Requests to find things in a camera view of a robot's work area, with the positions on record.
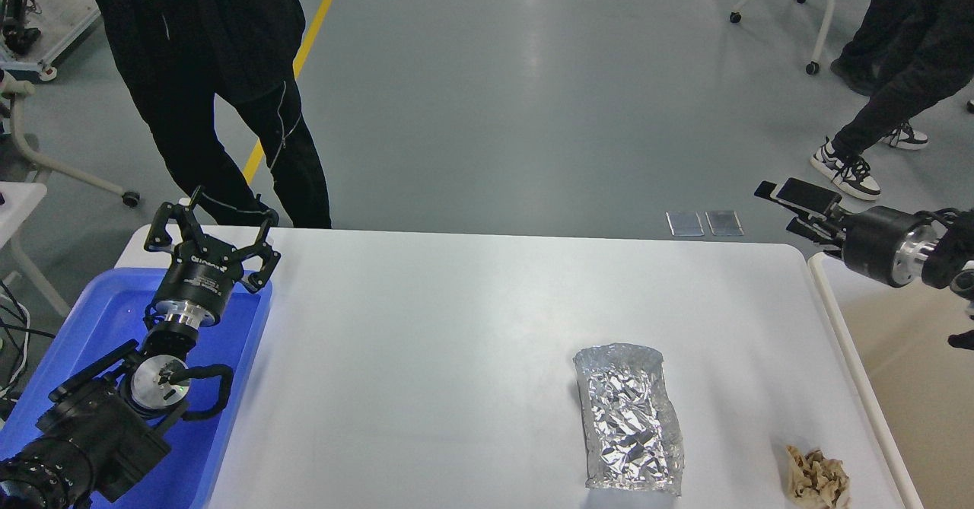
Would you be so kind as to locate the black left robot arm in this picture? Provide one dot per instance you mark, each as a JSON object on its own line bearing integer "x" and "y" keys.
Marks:
{"x": 105, "y": 430}

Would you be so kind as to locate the floor metal plate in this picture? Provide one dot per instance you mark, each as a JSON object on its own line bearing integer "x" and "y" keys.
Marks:
{"x": 724, "y": 223}
{"x": 685, "y": 224}

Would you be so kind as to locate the right floor metal plate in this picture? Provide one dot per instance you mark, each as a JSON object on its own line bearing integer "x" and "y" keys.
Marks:
{"x": 724, "y": 223}

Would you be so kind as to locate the blue plastic tray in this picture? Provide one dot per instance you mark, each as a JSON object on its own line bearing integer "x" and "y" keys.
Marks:
{"x": 109, "y": 312}

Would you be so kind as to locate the left floor metal plate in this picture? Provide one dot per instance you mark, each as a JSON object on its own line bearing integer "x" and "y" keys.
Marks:
{"x": 685, "y": 224}

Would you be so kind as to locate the person in black trousers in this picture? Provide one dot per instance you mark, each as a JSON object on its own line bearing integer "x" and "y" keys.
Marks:
{"x": 930, "y": 59}

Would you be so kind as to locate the white side table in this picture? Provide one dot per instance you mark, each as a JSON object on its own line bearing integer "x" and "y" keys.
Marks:
{"x": 19, "y": 201}

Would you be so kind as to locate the beige plastic bin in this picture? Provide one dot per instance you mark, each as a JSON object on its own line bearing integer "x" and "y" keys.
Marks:
{"x": 917, "y": 390}

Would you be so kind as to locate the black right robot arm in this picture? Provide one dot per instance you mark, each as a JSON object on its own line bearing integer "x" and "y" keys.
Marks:
{"x": 950, "y": 265}

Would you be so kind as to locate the person in black jacket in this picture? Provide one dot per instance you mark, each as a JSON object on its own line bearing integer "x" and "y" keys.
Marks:
{"x": 177, "y": 56}

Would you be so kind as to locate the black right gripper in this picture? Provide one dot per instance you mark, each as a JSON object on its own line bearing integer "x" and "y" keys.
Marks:
{"x": 881, "y": 243}

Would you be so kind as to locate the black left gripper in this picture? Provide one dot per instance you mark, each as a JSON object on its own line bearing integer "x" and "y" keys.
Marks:
{"x": 195, "y": 282}

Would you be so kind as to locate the aluminium foil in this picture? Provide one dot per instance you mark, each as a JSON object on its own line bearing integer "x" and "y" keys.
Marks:
{"x": 631, "y": 430}

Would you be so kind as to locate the crumpled brown paper ball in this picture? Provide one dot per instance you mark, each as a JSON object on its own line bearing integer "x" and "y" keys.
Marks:
{"x": 815, "y": 481}

